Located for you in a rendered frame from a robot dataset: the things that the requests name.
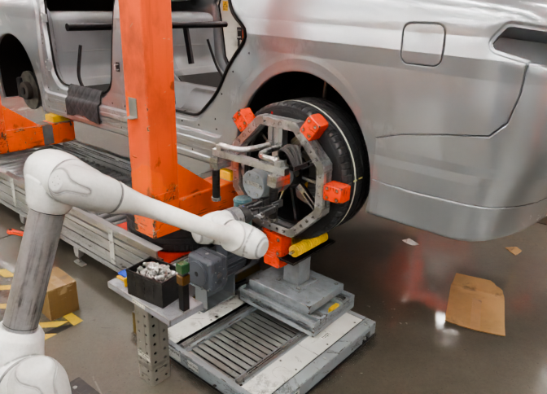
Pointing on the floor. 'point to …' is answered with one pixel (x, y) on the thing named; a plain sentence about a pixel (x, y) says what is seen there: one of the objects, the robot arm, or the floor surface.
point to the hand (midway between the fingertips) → (273, 203)
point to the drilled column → (151, 348)
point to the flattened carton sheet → (476, 304)
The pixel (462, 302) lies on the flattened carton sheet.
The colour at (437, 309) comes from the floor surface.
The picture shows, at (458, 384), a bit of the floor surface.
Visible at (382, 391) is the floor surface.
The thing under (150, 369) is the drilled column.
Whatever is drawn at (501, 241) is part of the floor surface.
